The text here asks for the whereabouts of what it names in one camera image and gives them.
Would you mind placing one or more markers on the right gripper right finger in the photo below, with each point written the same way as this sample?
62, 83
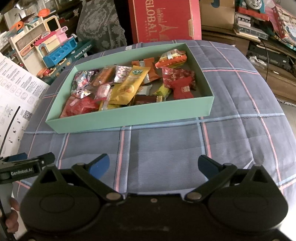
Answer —
218, 176

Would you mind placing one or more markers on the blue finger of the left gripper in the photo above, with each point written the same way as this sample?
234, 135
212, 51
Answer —
17, 157

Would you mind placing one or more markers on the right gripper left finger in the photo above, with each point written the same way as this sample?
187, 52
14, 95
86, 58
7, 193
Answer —
90, 174

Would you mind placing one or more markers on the red long snack packet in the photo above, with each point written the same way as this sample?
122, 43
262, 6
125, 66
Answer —
76, 106

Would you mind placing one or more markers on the yellow green long packet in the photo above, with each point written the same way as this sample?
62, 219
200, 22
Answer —
123, 93

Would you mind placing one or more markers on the purple grape candy bag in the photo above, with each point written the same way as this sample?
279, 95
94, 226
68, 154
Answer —
81, 80

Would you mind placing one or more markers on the dark red chocolate packet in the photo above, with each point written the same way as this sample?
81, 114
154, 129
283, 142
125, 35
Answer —
143, 99

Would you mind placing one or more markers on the clear brown snack bag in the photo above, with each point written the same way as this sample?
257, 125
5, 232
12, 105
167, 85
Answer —
104, 76

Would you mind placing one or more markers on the red patterned candy packet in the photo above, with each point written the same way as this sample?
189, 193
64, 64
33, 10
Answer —
170, 75

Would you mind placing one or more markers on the orange peanut snack packet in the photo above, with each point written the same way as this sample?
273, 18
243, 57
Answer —
172, 59

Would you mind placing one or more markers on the red square snack packet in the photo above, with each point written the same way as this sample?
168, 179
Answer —
181, 88

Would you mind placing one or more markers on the person's left hand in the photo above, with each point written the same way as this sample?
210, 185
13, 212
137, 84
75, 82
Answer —
12, 218

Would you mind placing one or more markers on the white instruction sheet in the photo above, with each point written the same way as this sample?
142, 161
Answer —
21, 93

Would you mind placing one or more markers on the mint green cardboard box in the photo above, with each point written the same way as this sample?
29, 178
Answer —
130, 114

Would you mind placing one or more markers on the toy kitchen playset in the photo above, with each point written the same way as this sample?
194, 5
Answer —
43, 47

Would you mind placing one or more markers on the wooden tv shelf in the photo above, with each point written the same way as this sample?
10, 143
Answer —
275, 62

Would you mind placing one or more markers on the grey patterned pillow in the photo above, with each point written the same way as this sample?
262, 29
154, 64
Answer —
99, 23

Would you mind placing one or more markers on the brown cardboard box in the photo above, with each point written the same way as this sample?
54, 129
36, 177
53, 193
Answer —
218, 14

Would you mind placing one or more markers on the Thomas train toy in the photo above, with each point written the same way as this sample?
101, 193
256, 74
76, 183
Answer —
253, 8

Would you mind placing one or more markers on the red Global cardboard box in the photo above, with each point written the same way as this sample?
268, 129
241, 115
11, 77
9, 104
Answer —
165, 20

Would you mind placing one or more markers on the pink picture books stack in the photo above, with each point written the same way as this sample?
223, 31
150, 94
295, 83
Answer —
283, 23

